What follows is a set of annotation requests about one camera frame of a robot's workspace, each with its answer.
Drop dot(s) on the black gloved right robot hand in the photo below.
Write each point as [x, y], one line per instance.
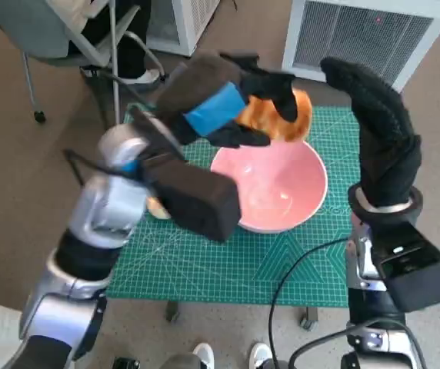
[385, 134]

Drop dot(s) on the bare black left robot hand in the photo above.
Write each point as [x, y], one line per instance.
[200, 88]

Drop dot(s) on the orange toasted bread piece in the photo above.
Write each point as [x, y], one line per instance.
[300, 123]

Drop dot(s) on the pink bowl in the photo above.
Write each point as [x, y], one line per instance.
[281, 184]

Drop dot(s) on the round pale bread bun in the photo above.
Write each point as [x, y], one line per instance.
[157, 209]

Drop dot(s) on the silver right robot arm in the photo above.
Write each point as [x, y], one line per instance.
[362, 269]

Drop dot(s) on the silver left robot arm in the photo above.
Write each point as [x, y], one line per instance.
[108, 200]

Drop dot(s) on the small white vented cabinet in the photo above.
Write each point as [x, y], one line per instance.
[189, 23]

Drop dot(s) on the large white vented cabinet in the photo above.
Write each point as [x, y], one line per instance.
[358, 38]

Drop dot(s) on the grey office chair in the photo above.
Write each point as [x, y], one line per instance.
[31, 30]

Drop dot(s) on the green cutting mat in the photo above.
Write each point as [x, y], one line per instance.
[204, 269]

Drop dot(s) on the black table caster leg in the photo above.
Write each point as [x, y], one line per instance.
[307, 318]
[172, 311]

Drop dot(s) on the person's white shoe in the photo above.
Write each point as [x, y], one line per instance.
[261, 355]
[204, 355]

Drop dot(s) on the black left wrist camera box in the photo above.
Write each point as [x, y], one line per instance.
[200, 196]

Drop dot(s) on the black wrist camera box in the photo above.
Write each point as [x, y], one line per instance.
[416, 269]
[200, 196]

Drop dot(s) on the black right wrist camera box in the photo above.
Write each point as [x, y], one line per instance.
[416, 269]

